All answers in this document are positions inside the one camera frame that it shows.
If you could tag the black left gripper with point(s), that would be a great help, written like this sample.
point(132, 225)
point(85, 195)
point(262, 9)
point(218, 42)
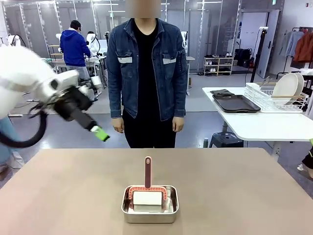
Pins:
point(73, 105)

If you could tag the large white plate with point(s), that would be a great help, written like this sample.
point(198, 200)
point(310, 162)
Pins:
point(284, 88)

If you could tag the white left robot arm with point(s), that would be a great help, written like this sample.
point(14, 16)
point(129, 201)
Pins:
point(22, 73)

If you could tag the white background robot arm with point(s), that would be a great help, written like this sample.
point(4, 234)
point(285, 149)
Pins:
point(185, 36)
point(93, 40)
point(15, 39)

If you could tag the person's left forearm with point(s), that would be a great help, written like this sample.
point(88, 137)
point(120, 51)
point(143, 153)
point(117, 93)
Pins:
point(179, 102)

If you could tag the person's right forearm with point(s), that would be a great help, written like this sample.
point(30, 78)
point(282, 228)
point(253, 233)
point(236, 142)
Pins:
point(117, 102)

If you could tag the person's right hand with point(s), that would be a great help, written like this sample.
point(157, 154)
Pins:
point(118, 124)

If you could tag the person's left hand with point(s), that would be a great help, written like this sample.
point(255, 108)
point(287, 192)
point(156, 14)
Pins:
point(178, 124)

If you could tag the white power strip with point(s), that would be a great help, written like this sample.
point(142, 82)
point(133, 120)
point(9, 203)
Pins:
point(277, 151)

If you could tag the white side table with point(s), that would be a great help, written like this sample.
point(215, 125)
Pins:
point(269, 124)

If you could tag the pink lint roller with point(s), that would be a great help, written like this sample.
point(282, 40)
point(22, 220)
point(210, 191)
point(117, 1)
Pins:
point(147, 173)

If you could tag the person in denim jacket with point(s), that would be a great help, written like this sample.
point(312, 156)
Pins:
point(146, 73)

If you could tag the silver cutlery piece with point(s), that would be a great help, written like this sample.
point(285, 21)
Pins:
point(262, 84)

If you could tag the black plastic stool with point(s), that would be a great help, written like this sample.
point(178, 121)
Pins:
point(227, 140)

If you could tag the black serving tray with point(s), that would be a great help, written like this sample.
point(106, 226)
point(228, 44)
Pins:
point(237, 104)

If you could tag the man in blue hoodie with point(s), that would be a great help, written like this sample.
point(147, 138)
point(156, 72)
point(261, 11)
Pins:
point(73, 49)

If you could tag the teal fabric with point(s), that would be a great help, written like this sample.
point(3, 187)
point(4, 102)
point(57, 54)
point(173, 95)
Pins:
point(6, 129)

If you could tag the rectangular steel container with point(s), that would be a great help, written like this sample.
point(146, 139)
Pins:
point(149, 218)

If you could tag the orange jacket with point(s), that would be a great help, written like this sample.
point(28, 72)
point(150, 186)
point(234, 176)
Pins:
point(304, 46)

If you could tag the small dark bottle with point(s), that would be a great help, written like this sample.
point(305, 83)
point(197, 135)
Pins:
point(206, 143)

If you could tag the light blue shirt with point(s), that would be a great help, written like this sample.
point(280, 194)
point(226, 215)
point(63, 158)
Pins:
point(289, 44)

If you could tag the black tripod stand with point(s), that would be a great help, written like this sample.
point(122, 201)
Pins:
point(259, 49)

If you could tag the black bags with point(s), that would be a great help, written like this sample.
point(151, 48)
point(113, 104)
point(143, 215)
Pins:
point(242, 58)

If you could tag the white desk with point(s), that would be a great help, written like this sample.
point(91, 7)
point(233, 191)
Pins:
point(190, 58)

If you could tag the black clothes rack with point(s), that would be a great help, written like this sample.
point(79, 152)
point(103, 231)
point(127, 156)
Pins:
point(296, 27)

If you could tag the white shoe rack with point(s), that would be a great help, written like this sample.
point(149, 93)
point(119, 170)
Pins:
point(217, 66)

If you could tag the white door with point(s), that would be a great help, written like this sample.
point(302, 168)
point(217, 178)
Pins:
point(252, 29)

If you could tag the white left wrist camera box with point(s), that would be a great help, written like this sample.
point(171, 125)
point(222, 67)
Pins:
point(69, 77)

